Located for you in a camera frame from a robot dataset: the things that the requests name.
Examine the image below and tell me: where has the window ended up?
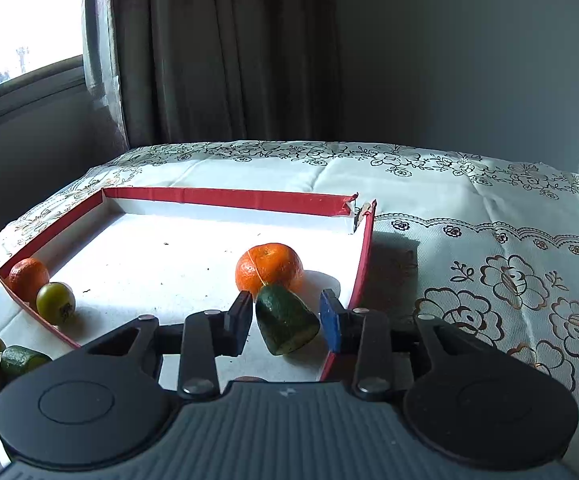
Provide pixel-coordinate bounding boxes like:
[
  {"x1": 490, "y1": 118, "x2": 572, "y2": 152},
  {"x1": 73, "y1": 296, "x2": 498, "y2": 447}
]
[{"x1": 0, "y1": 0, "x2": 86, "y2": 128}]

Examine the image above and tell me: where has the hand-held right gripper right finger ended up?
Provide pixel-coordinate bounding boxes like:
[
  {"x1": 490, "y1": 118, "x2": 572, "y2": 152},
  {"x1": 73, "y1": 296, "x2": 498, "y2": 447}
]
[{"x1": 319, "y1": 289, "x2": 475, "y2": 401}]

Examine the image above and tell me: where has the small orange mandarin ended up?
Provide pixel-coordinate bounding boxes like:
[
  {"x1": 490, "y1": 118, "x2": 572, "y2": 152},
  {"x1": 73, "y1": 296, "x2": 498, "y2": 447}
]
[{"x1": 235, "y1": 242, "x2": 304, "y2": 301}]

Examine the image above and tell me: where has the grey curtain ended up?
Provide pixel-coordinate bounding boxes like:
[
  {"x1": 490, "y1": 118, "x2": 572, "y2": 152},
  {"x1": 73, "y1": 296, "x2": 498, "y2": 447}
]
[{"x1": 83, "y1": 0, "x2": 343, "y2": 150}]

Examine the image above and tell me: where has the floral white tablecloth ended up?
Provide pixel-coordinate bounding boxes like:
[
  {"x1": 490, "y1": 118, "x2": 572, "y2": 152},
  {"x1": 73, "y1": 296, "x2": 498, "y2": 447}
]
[{"x1": 0, "y1": 140, "x2": 579, "y2": 480}]

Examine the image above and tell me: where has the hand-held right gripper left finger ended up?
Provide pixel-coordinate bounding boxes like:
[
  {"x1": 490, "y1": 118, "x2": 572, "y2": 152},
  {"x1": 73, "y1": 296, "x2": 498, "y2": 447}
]
[{"x1": 76, "y1": 290, "x2": 254, "y2": 400}]

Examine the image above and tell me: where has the green cucumber chunk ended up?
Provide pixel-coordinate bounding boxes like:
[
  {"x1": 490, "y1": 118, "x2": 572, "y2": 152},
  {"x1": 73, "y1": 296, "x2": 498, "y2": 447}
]
[{"x1": 0, "y1": 345, "x2": 52, "y2": 380}]

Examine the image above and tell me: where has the large orange mandarin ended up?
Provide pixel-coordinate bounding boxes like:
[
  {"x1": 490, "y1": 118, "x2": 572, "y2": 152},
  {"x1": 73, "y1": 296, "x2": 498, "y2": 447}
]
[{"x1": 8, "y1": 258, "x2": 50, "y2": 303}]

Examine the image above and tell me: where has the green cucumber end piece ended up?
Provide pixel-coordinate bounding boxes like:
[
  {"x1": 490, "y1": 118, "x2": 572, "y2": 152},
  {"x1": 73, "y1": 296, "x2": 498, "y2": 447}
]
[{"x1": 255, "y1": 284, "x2": 320, "y2": 356}]

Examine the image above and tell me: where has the red cardboard box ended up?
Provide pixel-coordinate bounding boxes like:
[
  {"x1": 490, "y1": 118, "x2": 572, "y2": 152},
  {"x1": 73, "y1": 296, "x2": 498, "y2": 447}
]
[{"x1": 0, "y1": 186, "x2": 377, "y2": 383}]

